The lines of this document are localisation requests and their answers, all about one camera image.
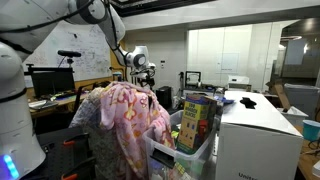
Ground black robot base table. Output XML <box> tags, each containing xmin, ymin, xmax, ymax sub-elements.
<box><xmin>33</xmin><ymin>124</ymin><xmax>98</xmax><ymax>180</ymax></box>

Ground clear plastic storage bin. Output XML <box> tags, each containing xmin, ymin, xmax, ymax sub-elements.
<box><xmin>142</xmin><ymin>109</ymin><xmax>221</xmax><ymax>180</ymax></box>

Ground white printer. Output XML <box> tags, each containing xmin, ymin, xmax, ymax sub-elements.
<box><xmin>227</xmin><ymin>75</ymin><xmax>251</xmax><ymax>92</ymax></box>

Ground wooden office desk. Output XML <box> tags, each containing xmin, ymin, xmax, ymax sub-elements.
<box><xmin>28</xmin><ymin>89</ymin><xmax>101</xmax><ymax>119</ymax></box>

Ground grey trash bin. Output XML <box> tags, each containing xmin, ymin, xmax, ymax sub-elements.
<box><xmin>284</xmin><ymin>83</ymin><xmax>320</xmax><ymax>118</ymax></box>

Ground black computer tower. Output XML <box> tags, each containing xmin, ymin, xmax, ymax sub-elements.
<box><xmin>155</xmin><ymin>85</ymin><xmax>174</xmax><ymax>109</ymax></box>

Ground white open paper box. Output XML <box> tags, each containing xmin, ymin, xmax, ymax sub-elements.
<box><xmin>278</xmin><ymin>105</ymin><xmax>309</xmax><ymax>128</ymax></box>

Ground yellow wooden blocks box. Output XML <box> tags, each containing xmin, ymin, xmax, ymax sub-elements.
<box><xmin>175</xmin><ymin>94</ymin><xmax>218</xmax><ymax>155</ymax></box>

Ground black frame 3D printer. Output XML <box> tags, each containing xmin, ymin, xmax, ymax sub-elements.
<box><xmin>184</xmin><ymin>70</ymin><xmax>203</xmax><ymax>89</ymax></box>

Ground black desk chair frame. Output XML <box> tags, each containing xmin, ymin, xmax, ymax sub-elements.
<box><xmin>73</xmin><ymin>81</ymin><xmax>101</xmax><ymax>114</ymax></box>

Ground brown cardboard sheet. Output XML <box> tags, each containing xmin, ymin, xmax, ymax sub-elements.
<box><xmin>265</xmin><ymin>79</ymin><xmax>292</xmax><ymax>111</ymax></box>

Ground black stereo camera bar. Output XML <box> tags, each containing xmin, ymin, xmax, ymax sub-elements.
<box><xmin>57</xmin><ymin>49</ymin><xmax>83</xmax><ymax>68</ymax></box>

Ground black computer monitor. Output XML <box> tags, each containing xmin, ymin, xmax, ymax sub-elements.
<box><xmin>30</xmin><ymin>67</ymin><xmax>76</xmax><ymax>99</ymax></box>

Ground large white cardboard box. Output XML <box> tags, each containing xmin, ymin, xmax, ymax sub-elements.
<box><xmin>215</xmin><ymin>90</ymin><xmax>304</xmax><ymax>180</ymax></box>

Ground white keyboard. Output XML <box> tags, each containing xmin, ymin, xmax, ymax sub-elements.
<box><xmin>28</xmin><ymin>99</ymin><xmax>60</xmax><ymax>111</ymax></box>

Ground blue white small device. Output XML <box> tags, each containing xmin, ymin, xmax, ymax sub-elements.
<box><xmin>109</xmin><ymin>66</ymin><xmax>126</xmax><ymax>84</ymax></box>

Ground blue floral quilt blanket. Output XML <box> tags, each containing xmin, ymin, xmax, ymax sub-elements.
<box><xmin>69</xmin><ymin>87</ymin><xmax>134</xmax><ymax>180</ymax></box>

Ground white wall sign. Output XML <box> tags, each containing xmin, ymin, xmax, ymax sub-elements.
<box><xmin>216</xmin><ymin>52</ymin><xmax>240</xmax><ymax>74</ymax></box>

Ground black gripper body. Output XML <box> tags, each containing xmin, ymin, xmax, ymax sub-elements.
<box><xmin>134</xmin><ymin>68</ymin><xmax>157</xmax><ymax>84</ymax></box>

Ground frosted window sheet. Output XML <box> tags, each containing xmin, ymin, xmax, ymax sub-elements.
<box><xmin>284</xmin><ymin>38</ymin><xmax>308</xmax><ymax>66</ymax></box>

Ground teal cup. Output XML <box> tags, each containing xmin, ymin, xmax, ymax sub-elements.
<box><xmin>302</xmin><ymin>119</ymin><xmax>320</xmax><ymax>142</ymax></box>

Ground whiteboard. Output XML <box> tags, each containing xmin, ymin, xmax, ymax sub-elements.
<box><xmin>23</xmin><ymin>21</ymin><xmax>113</xmax><ymax>88</ymax></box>

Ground small black cloth item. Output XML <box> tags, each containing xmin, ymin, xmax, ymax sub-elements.
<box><xmin>239</xmin><ymin>97</ymin><xmax>258</xmax><ymax>110</ymax></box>

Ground wooden table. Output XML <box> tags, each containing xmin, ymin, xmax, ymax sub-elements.
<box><xmin>295</xmin><ymin>124</ymin><xmax>320</xmax><ymax>180</ymax></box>

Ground pink patterned fleece blanket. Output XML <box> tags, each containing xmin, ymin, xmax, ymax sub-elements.
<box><xmin>99</xmin><ymin>81</ymin><xmax>176</xmax><ymax>179</ymax></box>

